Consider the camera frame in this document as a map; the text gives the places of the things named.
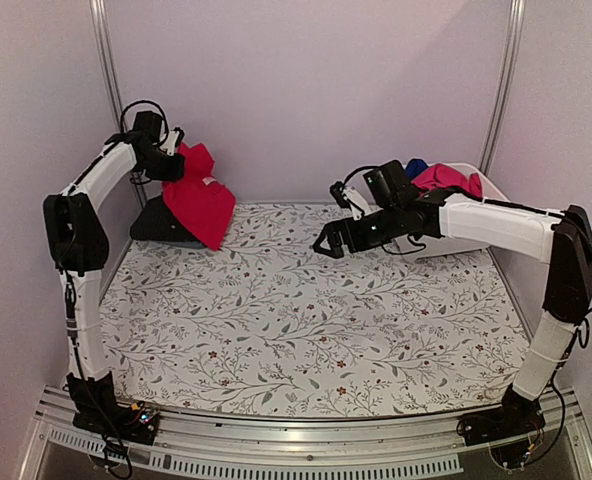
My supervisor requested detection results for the aluminium frame post right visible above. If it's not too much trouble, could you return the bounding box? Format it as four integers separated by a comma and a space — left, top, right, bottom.
479, 0, 526, 174

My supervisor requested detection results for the aluminium front rail base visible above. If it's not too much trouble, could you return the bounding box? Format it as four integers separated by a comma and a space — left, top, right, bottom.
15, 385, 592, 480

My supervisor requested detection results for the white plastic laundry bin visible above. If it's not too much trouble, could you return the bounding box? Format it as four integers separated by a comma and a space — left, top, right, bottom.
396, 163, 508, 262

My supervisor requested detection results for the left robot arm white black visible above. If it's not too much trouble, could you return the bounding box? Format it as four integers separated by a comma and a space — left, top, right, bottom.
42, 99, 184, 445

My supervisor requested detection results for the aluminium frame post left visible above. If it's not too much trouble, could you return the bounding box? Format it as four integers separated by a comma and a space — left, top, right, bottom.
87, 0, 150, 206

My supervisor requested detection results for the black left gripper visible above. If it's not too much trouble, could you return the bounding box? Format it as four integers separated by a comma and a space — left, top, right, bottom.
140, 147, 185, 181

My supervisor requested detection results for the aluminium frame post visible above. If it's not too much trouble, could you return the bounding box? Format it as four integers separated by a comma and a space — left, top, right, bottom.
479, 0, 526, 174
87, 0, 150, 206

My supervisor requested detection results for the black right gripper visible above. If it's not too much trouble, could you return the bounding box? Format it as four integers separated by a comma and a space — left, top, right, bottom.
313, 204, 403, 259

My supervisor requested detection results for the pink garment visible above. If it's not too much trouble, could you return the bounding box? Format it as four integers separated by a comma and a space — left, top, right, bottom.
412, 164, 483, 197

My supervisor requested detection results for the blue garment in bin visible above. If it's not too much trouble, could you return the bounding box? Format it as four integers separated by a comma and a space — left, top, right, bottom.
405, 158, 429, 180

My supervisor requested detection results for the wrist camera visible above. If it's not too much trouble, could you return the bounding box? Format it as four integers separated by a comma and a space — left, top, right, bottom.
329, 159, 419, 219
133, 111, 185, 155

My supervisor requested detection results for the black pinstriped folded shirt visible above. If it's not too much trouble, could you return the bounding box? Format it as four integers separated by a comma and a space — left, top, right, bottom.
129, 195, 203, 248

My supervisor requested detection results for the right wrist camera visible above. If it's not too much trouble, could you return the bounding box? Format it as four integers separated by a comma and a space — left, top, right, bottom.
329, 159, 419, 219

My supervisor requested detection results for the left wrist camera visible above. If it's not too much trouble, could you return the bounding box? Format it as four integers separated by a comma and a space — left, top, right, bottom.
133, 111, 185, 155

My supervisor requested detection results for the floral patterned table cloth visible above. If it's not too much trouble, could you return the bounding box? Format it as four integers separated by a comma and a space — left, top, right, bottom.
100, 205, 528, 418

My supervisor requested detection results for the magenta t-shirt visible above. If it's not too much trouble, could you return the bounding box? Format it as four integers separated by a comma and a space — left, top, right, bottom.
162, 142, 236, 251

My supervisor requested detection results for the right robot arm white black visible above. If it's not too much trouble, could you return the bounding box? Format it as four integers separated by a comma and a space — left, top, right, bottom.
313, 188, 592, 446

